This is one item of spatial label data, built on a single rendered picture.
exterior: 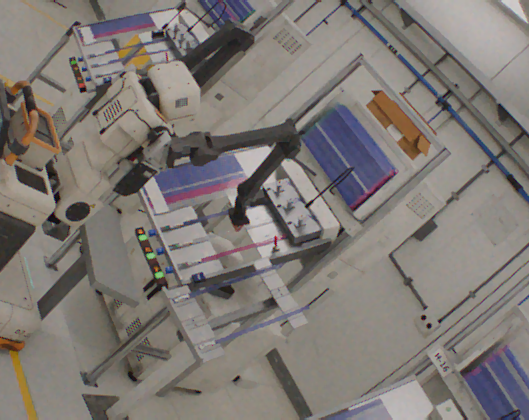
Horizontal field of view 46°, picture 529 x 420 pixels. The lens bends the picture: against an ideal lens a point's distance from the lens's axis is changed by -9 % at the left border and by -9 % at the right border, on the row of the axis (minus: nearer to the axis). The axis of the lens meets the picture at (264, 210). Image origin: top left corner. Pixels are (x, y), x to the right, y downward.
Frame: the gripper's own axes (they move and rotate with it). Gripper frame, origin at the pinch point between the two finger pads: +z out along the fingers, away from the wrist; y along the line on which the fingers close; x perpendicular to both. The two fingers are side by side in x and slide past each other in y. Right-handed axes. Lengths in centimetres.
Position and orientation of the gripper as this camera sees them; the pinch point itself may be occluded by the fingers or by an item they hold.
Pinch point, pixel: (236, 229)
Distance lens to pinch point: 306.1
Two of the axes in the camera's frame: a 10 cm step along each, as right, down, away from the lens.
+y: -4.3, -7.0, 5.8
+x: -8.9, 2.3, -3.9
